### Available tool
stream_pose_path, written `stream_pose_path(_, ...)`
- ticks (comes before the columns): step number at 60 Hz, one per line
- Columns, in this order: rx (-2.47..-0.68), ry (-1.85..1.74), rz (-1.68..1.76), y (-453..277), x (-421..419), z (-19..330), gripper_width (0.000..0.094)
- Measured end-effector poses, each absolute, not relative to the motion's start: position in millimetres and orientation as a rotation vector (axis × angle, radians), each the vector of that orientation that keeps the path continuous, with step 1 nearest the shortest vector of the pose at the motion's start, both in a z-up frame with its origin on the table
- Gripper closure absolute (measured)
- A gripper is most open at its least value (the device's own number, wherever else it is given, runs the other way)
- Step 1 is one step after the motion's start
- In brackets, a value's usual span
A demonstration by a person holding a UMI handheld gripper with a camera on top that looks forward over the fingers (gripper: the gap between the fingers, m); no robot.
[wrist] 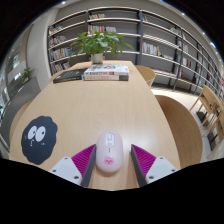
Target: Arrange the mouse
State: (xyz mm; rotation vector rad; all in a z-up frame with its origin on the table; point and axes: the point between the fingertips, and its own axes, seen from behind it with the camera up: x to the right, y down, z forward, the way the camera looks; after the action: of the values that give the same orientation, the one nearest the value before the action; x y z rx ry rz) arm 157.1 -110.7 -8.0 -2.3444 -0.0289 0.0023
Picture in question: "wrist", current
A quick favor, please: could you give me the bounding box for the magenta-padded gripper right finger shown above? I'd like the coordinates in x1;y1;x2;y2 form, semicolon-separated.
130;143;178;188

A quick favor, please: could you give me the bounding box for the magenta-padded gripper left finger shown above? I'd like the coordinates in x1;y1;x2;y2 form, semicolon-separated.
49;143;98;189

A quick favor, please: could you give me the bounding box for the pale pink computer mouse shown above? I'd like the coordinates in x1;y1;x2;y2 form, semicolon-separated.
95;131;125;174

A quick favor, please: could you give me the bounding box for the black fuzzy-character mouse pad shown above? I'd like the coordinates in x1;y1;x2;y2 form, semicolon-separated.
20;115;59;166

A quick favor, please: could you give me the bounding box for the rounded wooden chair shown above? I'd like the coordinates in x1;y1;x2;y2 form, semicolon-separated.
134;64;157;88
49;69;64;84
154;94;203;169

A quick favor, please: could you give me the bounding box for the group of slatted wooden chairs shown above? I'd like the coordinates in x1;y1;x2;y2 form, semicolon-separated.
189;84;224;159

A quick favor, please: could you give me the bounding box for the grey low counter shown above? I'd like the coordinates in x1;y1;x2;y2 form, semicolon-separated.
0;76;42;148

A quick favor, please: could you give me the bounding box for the black hardcover book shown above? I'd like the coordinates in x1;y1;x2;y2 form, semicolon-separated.
52;68;88;84

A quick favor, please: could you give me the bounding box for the red-spined book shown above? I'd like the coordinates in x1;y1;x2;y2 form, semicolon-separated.
81;73;130;82

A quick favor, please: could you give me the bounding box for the small green potted plant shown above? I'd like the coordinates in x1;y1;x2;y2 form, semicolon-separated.
20;66;36;84

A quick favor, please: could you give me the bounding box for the white-covered large book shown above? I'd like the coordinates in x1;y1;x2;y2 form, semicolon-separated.
83;64;130;76

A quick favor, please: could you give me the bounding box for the green potted plant, white pot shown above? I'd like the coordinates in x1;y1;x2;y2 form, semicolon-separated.
69;30;134;65

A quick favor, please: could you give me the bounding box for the grey bookshelf unit with books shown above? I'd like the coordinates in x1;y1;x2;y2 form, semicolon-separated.
47;5;224;101

